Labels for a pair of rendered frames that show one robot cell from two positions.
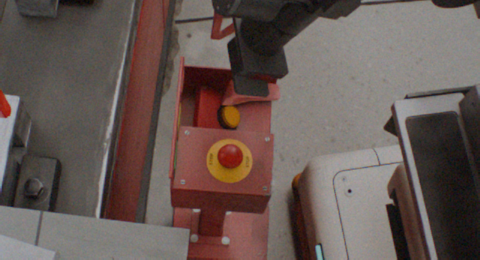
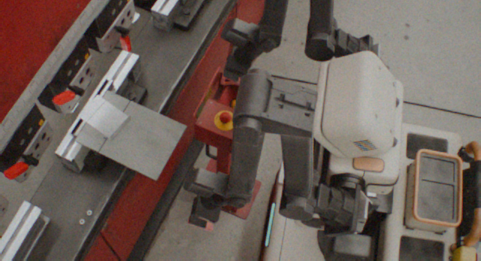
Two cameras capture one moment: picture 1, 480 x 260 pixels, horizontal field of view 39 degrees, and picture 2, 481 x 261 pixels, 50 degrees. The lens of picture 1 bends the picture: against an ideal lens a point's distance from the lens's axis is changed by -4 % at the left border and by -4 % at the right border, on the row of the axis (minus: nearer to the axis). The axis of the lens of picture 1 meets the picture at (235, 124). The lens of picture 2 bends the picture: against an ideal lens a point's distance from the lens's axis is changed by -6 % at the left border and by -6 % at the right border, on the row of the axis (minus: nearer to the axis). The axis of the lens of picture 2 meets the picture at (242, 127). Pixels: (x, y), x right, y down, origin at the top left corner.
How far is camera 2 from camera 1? 74 cm
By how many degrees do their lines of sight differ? 11
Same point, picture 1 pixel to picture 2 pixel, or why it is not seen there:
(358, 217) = not seen: hidden behind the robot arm
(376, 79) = not seen: hidden behind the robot
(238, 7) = (228, 36)
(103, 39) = (186, 47)
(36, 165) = (136, 89)
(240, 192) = (224, 135)
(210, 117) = (225, 101)
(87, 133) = (164, 84)
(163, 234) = (175, 124)
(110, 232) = (154, 116)
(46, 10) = (165, 27)
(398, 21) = not seen: hidden behind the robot
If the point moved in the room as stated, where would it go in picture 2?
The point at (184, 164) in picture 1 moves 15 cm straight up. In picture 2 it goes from (204, 115) to (204, 92)
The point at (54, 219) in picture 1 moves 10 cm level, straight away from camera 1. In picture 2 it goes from (134, 105) to (125, 77)
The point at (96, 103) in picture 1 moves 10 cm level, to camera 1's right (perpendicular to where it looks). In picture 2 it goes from (172, 73) to (199, 86)
